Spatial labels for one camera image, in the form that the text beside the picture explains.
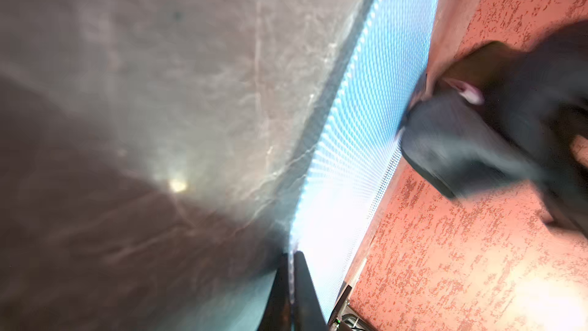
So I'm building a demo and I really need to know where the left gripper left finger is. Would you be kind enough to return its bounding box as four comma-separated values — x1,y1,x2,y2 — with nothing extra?
257,254,291,331

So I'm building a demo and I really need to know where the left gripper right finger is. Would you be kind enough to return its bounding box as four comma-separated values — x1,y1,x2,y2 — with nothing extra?
292,251,328,331

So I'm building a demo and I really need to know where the blue mesh document bag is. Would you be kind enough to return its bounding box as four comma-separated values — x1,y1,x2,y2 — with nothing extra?
289,0,438,321

